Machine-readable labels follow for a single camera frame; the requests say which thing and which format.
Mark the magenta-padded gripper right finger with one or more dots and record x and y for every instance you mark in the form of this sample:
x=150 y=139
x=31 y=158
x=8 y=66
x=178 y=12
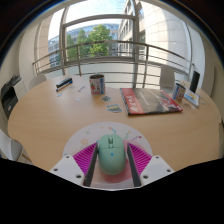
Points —
x=156 y=168

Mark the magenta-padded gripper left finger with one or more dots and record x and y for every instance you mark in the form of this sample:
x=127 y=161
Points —
x=66 y=168

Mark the mint green computer mouse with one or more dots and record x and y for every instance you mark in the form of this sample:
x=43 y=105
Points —
x=111 y=156

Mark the pink monster print mouse pad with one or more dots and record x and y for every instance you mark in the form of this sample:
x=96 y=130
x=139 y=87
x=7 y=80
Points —
x=83 y=135

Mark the white chair with wooden legs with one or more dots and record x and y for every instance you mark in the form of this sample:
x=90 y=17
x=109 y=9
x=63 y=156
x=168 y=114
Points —
x=10 y=148

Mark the red cover magazine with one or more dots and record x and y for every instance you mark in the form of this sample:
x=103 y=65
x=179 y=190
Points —
x=150 y=100

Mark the blue yellow sticker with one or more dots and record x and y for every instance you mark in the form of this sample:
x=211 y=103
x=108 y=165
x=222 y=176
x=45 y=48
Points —
x=114 y=108

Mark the white printed card stand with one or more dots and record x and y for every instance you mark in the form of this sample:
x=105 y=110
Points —
x=191 y=98

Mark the blue white printed cup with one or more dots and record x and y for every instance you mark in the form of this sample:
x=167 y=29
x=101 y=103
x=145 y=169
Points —
x=178 y=91

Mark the small blue sticker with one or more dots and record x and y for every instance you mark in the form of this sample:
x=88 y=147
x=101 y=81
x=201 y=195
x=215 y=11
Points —
x=106 y=98

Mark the black stapler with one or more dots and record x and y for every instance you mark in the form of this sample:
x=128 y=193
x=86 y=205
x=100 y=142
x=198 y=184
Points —
x=64 y=84

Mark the black speaker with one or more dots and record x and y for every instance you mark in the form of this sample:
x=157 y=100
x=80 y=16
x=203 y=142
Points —
x=194 y=81

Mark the metal balcony railing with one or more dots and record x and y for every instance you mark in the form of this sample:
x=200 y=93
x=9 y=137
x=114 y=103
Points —
x=110 y=42

